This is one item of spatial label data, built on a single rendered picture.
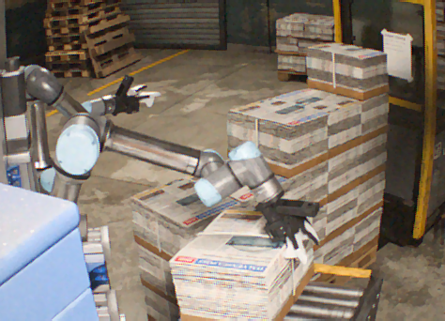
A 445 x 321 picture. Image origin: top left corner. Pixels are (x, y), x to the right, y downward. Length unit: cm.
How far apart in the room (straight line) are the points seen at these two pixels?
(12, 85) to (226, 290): 93
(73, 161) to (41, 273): 123
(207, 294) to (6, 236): 141
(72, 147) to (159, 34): 894
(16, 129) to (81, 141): 49
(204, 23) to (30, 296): 971
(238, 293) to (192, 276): 14
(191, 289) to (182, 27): 864
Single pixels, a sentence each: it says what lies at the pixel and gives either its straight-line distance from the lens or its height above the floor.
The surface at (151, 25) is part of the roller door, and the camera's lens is 1042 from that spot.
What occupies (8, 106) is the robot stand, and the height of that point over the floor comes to 142.
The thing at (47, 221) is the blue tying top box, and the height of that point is 175.
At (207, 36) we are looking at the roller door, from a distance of 993.
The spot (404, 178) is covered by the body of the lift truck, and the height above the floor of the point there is 40.
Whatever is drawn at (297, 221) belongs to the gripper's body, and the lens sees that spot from 162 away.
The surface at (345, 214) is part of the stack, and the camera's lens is 311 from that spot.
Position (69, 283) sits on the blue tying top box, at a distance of 29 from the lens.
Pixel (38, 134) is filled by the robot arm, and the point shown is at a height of 119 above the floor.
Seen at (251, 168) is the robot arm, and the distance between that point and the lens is 157.
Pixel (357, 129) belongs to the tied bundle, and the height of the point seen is 93.
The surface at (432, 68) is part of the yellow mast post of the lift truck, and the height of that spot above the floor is 121.
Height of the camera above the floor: 186
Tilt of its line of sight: 21 degrees down
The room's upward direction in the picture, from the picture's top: 2 degrees counter-clockwise
